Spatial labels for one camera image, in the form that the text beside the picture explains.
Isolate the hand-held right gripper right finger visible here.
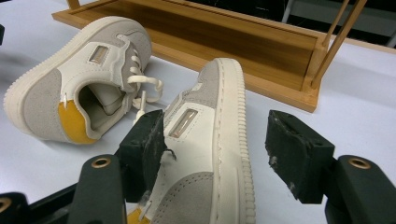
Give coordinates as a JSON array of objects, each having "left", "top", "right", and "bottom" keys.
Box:
[{"left": 264, "top": 109, "right": 396, "bottom": 224}]

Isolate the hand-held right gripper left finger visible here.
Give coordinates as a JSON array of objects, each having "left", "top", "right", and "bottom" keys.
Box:
[{"left": 66, "top": 109, "right": 168, "bottom": 224}]

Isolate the grey white sneaker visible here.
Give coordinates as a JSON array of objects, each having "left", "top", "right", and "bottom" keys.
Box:
[
  {"left": 3, "top": 15, "right": 164, "bottom": 146},
  {"left": 125, "top": 57, "right": 258, "bottom": 224}
]

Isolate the wooden shoe rack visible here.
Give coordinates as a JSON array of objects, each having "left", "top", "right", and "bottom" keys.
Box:
[{"left": 51, "top": 0, "right": 368, "bottom": 114}]

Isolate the white table sheet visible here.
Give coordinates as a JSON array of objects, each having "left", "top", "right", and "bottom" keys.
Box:
[{"left": 0, "top": 0, "right": 396, "bottom": 224}]

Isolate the grey metal post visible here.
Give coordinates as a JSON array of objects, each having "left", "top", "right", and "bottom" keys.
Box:
[{"left": 280, "top": 0, "right": 297, "bottom": 23}]

